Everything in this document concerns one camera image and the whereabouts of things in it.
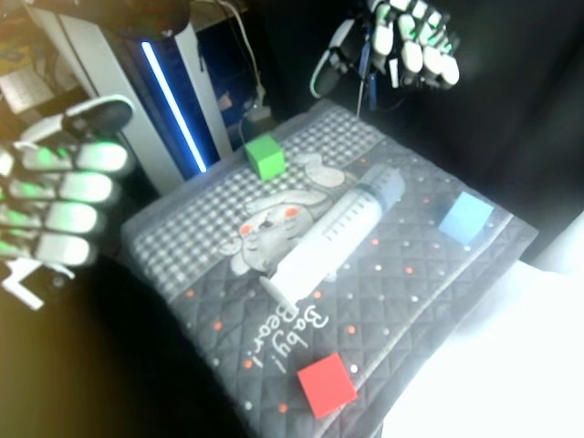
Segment blue hanging cable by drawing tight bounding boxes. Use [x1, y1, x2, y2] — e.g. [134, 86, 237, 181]
[358, 40, 380, 118]

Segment white power plug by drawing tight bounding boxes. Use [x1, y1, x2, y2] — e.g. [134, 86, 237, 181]
[245, 86, 275, 122]

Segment light blue block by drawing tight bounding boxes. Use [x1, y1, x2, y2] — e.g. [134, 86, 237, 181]
[437, 191, 496, 245]

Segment red block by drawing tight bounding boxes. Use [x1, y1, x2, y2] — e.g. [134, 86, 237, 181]
[296, 352, 360, 420]

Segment large clear plastic syringe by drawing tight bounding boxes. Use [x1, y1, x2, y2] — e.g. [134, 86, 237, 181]
[259, 163, 407, 305]

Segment white column with blue light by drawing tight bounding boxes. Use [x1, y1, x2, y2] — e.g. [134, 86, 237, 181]
[26, 4, 236, 195]

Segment white cable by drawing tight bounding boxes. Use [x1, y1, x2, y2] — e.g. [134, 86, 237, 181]
[214, 0, 268, 104]

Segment white angled camera bracket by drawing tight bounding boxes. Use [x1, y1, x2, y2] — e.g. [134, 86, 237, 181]
[0, 260, 77, 312]

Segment grey quilt with bear print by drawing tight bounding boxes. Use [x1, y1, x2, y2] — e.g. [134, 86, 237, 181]
[119, 98, 540, 438]

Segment green block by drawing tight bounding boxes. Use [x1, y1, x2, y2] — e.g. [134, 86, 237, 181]
[244, 135, 287, 183]

